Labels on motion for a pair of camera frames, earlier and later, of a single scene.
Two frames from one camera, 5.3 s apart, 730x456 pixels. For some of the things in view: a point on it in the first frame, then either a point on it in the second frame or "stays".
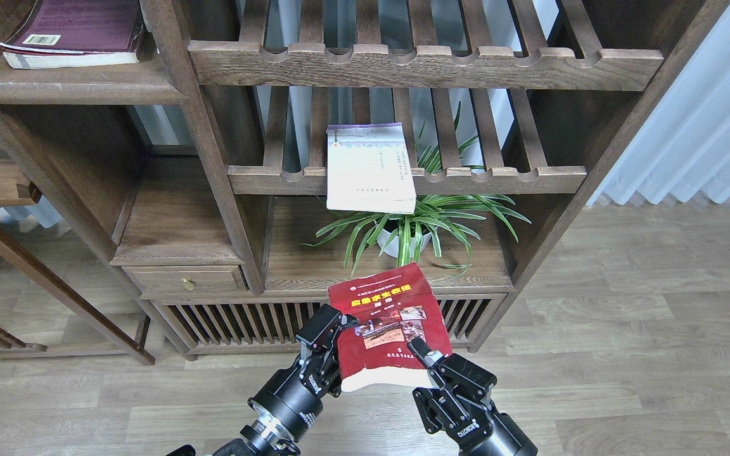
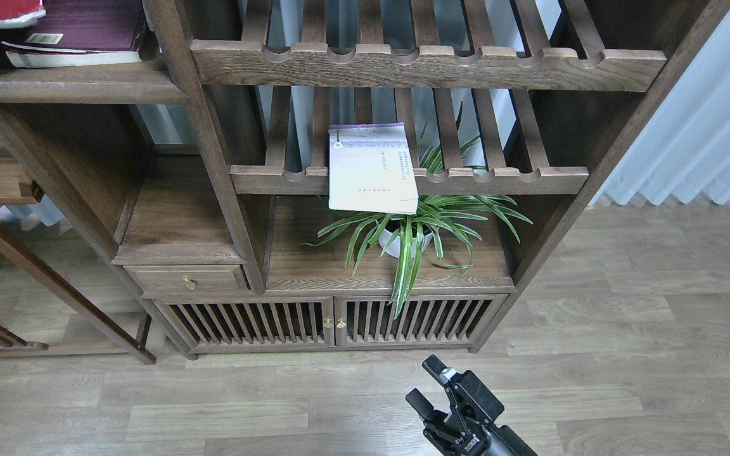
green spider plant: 453,224 stays
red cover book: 392,308 to 0,14
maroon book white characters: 57,33 stays
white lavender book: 369,170 stays
